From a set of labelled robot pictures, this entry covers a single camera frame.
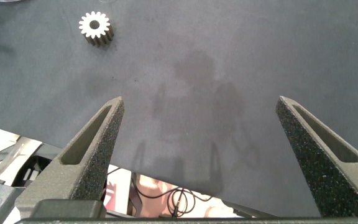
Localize thin black floor cable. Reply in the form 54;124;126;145
131;172;214;218

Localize dark rectangular work mat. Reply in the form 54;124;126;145
0;0;358;218

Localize small steel spur gear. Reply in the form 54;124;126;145
78;11;115;48

